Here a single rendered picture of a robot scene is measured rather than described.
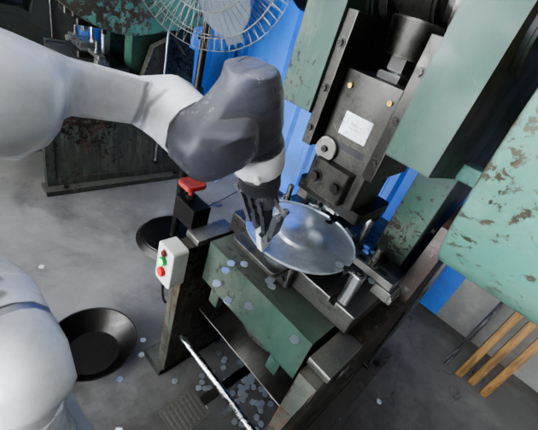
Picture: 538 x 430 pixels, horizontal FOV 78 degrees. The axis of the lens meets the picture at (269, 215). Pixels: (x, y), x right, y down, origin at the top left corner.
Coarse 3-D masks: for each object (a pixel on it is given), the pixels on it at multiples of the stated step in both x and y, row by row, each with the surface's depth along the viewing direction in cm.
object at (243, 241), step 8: (240, 240) 76; (248, 240) 76; (248, 248) 74; (256, 248) 75; (256, 256) 73; (264, 256) 73; (264, 264) 71; (272, 264) 72; (280, 264) 73; (272, 272) 70; (280, 272) 71; (288, 272) 83; (296, 272) 84; (280, 280) 85; (288, 280) 84
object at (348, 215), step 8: (304, 176) 87; (304, 184) 87; (312, 192) 86; (320, 200) 84; (376, 200) 87; (384, 200) 89; (336, 208) 82; (344, 208) 80; (360, 208) 81; (368, 208) 82; (376, 208) 83; (384, 208) 87; (344, 216) 81; (352, 216) 79; (360, 216) 78; (368, 216) 81; (376, 216) 86
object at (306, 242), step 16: (288, 208) 93; (304, 208) 95; (288, 224) 85; (304, 224) 87; (320, 224) 91; (336, 224) 93; (272, 240) 79; (288, 240) 80; (304, 240) 81; (320, 240) 83; (336, 240) 87; (352, 240) 88; (272, 256) 74; (288, 256) 75; (304, 256) 77; (320, 256) 79; (336, 256) 81; (352, 256) 83; (304, 272) 72; (320, 272) 73; (336, 272) 75
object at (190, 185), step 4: (180, 180) 93; (184, 180) 94; (188, 180) 95; (192, 180) 95; (196, 180) 96; (180, 184) 93; (184, 184) 92; (188, 184) 92; (192, 184) 93; (196, 184) 94; (200, 184) 94; (204, 184) 95; (184, 188) 92; (188, 188) 92; (192, 188) 92; (196, 188) 93; (200, 188) 94; (204, 188) 95; (188, 192) 96; (192, 192) 96
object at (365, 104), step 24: (360, 72) 69; (384, 72) 70; (360, 96) 70; (384, 96) 67; (336, 120) 75; (360, 120) 71; (384, 120) 68; (336, 144) 76; (360, 144) 72; (312, 168) 83; (336, 168) 75; (360, 168) 74; (336, 192) 75; (360, 192) 76
